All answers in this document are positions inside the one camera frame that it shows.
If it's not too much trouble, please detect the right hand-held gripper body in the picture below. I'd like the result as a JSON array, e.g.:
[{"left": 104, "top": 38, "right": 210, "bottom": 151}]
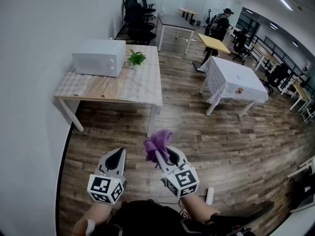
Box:
[{"left": 160, "top": 163, "right": 200, "bottom": 198}]

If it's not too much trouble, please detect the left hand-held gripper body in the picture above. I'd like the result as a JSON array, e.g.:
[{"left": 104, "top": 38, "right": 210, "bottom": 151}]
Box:
[{"left": 87, "top": 171, "right": 127, "bottom": 205}]

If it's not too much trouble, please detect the purple cloth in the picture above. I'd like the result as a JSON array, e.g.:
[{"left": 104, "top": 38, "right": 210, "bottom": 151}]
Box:
[{"left": 143, "top": 129, "right": 173, "bottom": 170}]

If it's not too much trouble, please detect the glass microwave turntable plate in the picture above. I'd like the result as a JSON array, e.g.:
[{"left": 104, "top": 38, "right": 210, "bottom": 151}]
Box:
[{"left": 109, "top": 78, "right": 141, "bottom": 100}]

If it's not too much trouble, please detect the person's right forearm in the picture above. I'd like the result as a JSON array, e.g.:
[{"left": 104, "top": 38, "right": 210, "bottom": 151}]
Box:
[{"left": 180, "top": 195, "right": 220, "bottom": 224}]

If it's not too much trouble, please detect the person's left forearm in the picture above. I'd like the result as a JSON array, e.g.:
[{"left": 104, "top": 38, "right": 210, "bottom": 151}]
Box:
[{"left": 72, "top": 200, "right": 117, "bottom": 236}]

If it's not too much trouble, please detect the table with white grid cloth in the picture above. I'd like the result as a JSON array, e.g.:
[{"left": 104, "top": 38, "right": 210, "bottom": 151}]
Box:
[{"left": 197, "top": 56, "right": 269, "bottom": 118}]

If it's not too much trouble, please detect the white microwave oven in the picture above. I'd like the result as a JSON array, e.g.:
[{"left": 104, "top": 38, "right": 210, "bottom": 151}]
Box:
[{"left": 71, "top": 39, "right": 126, "bottom": 78}]

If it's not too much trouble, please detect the white power strip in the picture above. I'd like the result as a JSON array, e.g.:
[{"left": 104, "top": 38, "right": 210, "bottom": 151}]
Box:
[{"left": 205, "top": 187, "right": 215, "bottom": 206}]

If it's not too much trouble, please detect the person's black clothing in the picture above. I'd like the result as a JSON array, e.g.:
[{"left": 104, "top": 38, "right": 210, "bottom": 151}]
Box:
[{"left": 107, "top": 199, "right": 252, "bottom": 236}]

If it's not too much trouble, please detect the wooden table with white legs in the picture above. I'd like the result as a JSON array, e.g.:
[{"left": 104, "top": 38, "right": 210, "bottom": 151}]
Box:
[{"left": 54, "top": 44, "right": 163, "bottom": 138}]

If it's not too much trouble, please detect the beige checked tablecloth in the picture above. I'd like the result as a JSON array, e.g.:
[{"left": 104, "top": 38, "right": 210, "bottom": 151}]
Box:
[{"left": 54, "top": 44, "right": 163, "bottom": 107}]

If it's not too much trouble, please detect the green potted plant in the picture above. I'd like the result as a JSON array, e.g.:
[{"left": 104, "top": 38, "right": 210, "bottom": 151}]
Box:
[{"left": 126, "top": 49, "right": 149, "bottom": 71}]

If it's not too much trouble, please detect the black office chair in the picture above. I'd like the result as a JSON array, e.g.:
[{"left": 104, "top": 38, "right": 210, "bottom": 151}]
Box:
[
  {"left": 232, "top": 29, "right": 252, "bottom": 65},
  {"left": 263, "top": 62, "right": 292, "bottom": 94},
  {"left": 123, "top": 0, "right": 148, "bottom": 24},
  {"left": 126, "top": 21, "right": 158, "bottom": 46},
  {"left": 140, "top": 0, "right": 157, "bottom": 19}
]

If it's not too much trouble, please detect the wooden desk with white legs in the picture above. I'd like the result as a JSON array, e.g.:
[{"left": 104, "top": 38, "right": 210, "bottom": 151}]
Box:
[
  {"left": 250, "top": 41, "right": 279, "bottom": 71},
  {"left": 289, "top": 82, "right": 314, "bottom": 113}
]

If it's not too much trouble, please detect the grey top white table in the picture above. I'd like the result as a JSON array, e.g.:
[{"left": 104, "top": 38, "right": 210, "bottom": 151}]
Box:
[{"left": 157, "top": 13, "right": 196, "bottom": 56}]

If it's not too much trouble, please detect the black upright scooter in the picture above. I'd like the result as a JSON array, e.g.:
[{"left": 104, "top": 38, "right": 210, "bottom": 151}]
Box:
[{"left": 204, "top": 8, "right": 213, "bottom": 29}]

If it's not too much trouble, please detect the round wooden table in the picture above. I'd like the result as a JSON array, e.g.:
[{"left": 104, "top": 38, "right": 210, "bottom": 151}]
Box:
[{"left": 178, "top": 7, "right": 200, "bottom": 20}]

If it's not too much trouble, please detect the black metal railing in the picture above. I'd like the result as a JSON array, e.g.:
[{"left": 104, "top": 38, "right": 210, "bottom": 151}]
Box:
[{"left": 251, "top": 32, "right": 307, "bottom": 79}]

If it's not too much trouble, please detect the white wrist strap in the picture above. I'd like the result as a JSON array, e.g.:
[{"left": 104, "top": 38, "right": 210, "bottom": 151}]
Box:
[{"left": 84, "top": 218, "right": 96, "bottom": 236}]

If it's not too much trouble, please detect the yellow top pedestal table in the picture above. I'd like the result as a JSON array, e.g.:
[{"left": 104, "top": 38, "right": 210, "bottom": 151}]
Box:
[{"left": 192, "top": 33, "right": 231, "bottom": 72}]

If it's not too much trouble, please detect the white furniture frame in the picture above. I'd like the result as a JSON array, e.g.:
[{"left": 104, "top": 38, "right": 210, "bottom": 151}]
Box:
[{"left": 286, "top": 155, "right": 315, "bottom": 214}]

